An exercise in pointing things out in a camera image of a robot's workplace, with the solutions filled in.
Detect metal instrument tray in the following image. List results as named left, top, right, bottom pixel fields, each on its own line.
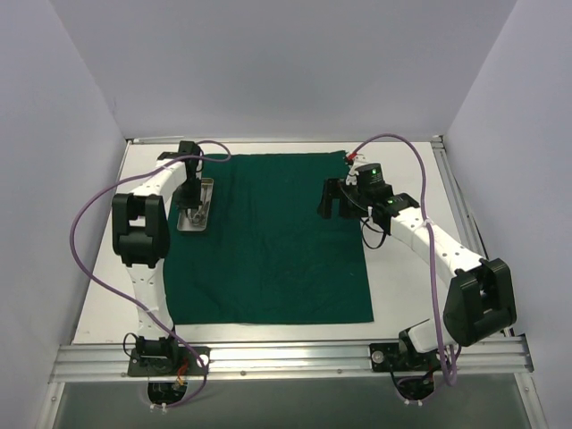
left=177, top=178, right=214, bottom=233

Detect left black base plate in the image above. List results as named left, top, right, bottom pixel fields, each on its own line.
left=127, top=346, right=204, bottom=377

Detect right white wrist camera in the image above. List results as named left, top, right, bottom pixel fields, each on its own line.
left=345, top=152, right=367, bottom=186

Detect dark green surgical cloth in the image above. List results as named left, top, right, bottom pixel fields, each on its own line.
left=164, top=151, right=374, bottom=325

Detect aluminium right side rail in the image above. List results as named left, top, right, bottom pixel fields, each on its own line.
left=430, top=135, right=517, bottom=340

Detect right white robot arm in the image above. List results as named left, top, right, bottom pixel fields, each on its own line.
left=317, top=163, right=517, bottom=369

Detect aluminium rail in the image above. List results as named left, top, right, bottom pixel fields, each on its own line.
left=50, top=336, right=534, bottom=383
left=430, top=135, right=517, bottom=340

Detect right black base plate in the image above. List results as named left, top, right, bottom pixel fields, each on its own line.
left=368, top=342, right=441, bottom=373

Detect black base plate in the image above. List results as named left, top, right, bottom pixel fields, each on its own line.
left=127, top=346, right=204, bottom=377
left=368, top=342, right=441, bottom=373

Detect aluminium front rail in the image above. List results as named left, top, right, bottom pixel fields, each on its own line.
left=50, top=336, right=534, bottom=383

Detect steel surgical scissors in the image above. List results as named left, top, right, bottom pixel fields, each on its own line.
left=191, top=186, right=210, bottom=226

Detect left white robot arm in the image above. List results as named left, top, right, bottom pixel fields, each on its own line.
left=112, top=140, right=205, bottom=374

